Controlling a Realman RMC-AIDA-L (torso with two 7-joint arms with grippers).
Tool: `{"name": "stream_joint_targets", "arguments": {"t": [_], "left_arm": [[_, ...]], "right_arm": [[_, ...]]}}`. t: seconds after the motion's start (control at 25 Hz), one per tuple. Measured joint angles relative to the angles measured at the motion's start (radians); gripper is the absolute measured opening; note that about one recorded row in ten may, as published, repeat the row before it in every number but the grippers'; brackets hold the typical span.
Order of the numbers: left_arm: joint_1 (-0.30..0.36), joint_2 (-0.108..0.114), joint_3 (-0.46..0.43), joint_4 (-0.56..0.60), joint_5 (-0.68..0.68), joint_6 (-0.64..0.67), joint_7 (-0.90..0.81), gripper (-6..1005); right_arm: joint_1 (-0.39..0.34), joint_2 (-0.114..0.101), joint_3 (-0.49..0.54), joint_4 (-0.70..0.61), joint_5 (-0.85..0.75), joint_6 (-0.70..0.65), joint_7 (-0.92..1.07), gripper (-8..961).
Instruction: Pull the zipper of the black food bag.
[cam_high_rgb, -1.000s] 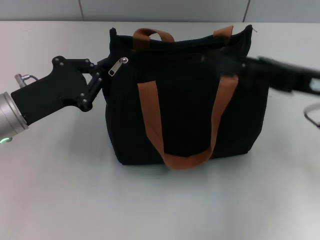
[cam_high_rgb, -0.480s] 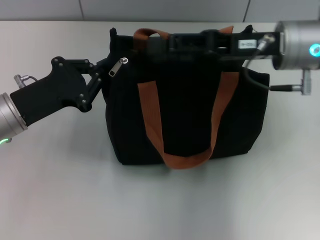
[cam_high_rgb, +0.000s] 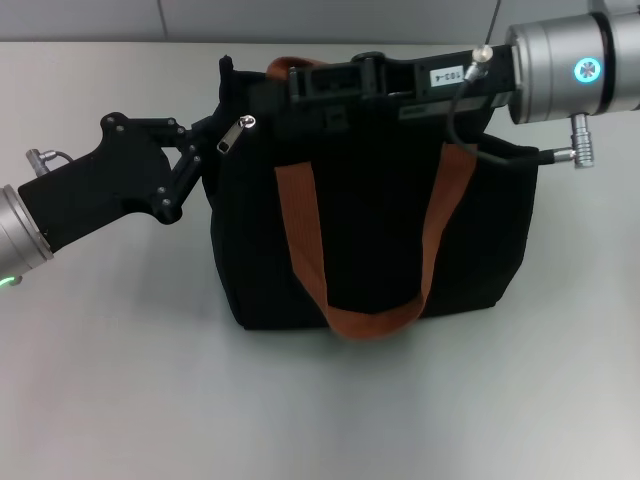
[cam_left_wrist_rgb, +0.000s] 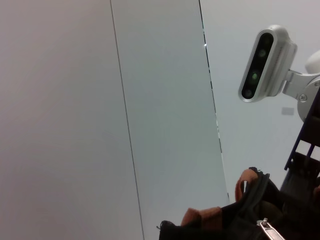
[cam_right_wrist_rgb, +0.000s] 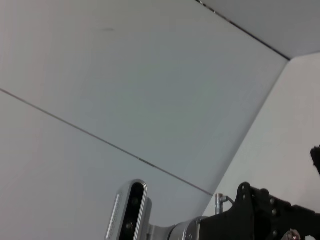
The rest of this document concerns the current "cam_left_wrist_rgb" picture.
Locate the silver right wrist depth camera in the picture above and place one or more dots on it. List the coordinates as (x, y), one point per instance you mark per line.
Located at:
(275, 62)

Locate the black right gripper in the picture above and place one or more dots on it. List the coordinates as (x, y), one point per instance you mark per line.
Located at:
(312, 120)

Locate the silver metal zipper pull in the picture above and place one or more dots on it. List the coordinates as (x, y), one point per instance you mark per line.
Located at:
(271, 231)

